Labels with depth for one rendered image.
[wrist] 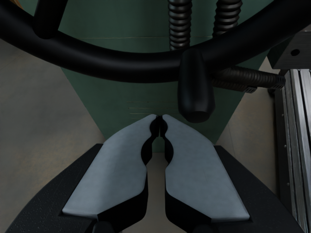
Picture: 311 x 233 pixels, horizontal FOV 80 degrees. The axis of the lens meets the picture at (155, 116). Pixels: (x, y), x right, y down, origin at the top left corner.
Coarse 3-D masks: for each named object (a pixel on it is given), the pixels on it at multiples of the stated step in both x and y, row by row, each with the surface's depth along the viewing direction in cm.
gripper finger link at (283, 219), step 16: (224, 160) 8; (240, 176) 8; (240, 192) 7; (256, 192) 7; (272, 192) 7; (256, 208) 6; (272, 208) 6; (224, 224) 6; (240, 224) 6; (256, 224) 6; (272, 224) 6; (288, 224) 6
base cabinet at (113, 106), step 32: (32, 0) 30; (96, 0) 29; (128, 0) 29; (160, 0) 29; (192, 0) 29; (256, 0) 29; (64, 32) 34; (96, 32) 34; (128, 32) 34; (160, 32) 34; (192, 32) 33; (256, 64) 39; (96, 96) 50; (128, 96) 50; (160, 96) 49; (224, 96) 48; (224, 128) 63
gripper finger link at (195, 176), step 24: (168, 120) 12; (168, 144) 10; (192, 144) 9; (168, 168) 8; (192, 168) 8; (216, 168) 8; (168, 192) 7; (192, 192) 7; (216, 192) 7; (168, 216) 7; (192, 216) 7; (216, 216) 6; (240, 216) 6
